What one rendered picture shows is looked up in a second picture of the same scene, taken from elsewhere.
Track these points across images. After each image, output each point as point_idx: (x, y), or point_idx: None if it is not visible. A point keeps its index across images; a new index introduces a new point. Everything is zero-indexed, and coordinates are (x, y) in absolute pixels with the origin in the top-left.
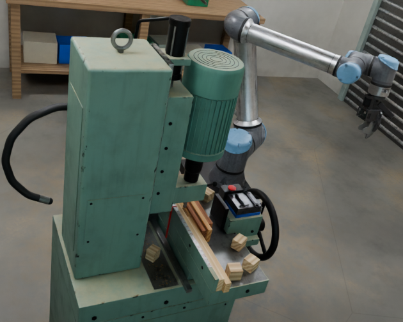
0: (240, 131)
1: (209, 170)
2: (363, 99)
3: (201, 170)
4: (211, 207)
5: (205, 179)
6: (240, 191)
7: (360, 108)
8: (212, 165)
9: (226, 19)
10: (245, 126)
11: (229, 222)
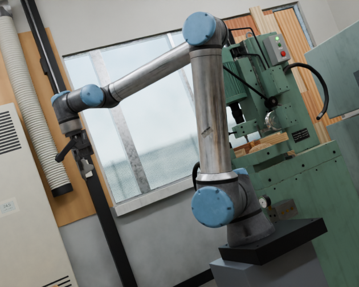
0: None
1: (276, 230)
2: (87, 135)
3: (286, 226)
4: (235, 155)
5: (276, 226)
6: None
7: (90, 146)
8: (276, 234)
9: None
10: (224, 203)
11: None
